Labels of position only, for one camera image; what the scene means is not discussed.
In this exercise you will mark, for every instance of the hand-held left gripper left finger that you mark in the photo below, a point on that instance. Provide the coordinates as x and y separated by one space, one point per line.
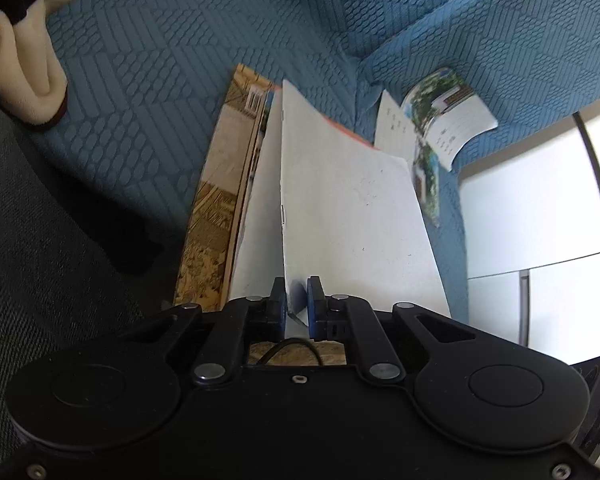
279 310

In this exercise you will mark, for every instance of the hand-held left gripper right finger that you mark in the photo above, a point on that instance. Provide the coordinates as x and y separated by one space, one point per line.
314 310

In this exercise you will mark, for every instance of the tan painting cover book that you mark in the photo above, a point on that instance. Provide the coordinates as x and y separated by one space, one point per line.
215 210

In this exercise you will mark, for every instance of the curled photo cover notebook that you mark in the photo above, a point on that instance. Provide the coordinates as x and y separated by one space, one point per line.
460 125

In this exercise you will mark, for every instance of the white cabinet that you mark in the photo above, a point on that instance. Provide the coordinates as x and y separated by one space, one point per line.
530 210

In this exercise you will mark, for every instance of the white lined cover notebook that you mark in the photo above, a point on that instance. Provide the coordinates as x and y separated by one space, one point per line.
392 125

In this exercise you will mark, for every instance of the person's grey pants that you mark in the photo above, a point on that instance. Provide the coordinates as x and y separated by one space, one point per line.
55 260

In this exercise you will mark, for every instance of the blue textured sofa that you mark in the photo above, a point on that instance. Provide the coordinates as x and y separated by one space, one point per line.
180 60

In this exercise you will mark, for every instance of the red black cream striped blanket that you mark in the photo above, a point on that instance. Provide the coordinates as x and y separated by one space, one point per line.
25 85

